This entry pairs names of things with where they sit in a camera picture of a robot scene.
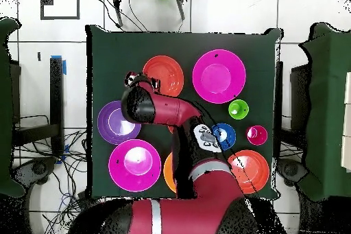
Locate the crimson cup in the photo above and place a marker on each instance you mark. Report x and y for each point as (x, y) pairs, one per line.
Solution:
(256, 135)

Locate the black rounded floor base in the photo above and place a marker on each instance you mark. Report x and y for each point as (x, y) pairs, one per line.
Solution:
(38, 168)
(290, 172)

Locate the small blue bowl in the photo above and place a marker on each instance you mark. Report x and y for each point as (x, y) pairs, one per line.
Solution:
(229, 135)

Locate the black metal stand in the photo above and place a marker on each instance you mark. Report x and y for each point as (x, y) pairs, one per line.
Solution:
(279, 94)
(56, 94)

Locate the large orange bowl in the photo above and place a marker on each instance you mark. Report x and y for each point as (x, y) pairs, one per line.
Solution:
(168, 173)

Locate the dark green tablecloth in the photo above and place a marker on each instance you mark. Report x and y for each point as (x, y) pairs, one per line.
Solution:
(109, 52)

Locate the medium red-orange bowl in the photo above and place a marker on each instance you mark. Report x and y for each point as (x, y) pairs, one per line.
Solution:
(167, 72)
(252, 171)

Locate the purple bowl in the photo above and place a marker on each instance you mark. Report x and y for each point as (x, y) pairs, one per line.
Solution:
(115, 132)

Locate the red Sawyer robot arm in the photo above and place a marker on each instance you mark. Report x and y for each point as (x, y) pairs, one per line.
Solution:
(170, 110)

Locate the green cup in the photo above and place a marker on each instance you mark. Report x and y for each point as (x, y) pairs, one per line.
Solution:
(238, 109)

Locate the large pink bowl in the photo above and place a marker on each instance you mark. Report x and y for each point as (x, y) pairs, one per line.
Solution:
(134, 165)
(219, 77)

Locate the stack of white boxes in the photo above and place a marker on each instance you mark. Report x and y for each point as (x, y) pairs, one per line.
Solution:
(347, 121)

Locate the green cloth side table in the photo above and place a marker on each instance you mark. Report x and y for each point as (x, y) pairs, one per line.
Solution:
(4, 107)
(329, 107)

